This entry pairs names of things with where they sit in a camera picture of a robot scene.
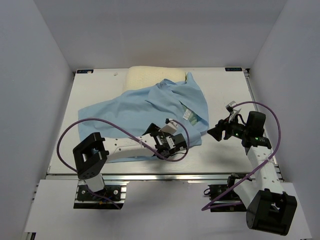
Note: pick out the blue table sticker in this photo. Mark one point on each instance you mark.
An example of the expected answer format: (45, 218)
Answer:
(233, 69)
(84, 71)

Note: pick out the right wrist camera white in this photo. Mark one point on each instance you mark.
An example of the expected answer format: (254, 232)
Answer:
(233, 110)

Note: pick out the left blue table sticker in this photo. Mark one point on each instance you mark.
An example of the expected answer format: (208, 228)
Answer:
(84, 71)

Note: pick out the right blue table sticker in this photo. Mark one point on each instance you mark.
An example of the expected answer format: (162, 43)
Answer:
(233, 69)

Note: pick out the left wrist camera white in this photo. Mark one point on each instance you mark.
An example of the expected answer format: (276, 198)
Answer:
(170, 127)

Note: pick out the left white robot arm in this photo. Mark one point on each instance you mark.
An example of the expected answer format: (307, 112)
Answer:
(91, 154)

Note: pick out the cream yellow foam pillow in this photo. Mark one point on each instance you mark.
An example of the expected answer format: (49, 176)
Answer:
(139, 77)

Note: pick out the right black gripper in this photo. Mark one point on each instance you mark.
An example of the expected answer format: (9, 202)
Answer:
(223, 125)

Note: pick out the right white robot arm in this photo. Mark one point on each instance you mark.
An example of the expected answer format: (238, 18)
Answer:
(268, 207)

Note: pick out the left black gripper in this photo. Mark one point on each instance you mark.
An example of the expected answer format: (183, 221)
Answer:
(151, 127)

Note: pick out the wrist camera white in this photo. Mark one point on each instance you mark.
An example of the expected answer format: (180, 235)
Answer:
(233, 110)
(170, 127)

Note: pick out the light blue pillowcase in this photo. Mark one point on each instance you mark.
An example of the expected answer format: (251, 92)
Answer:
(135, 110)

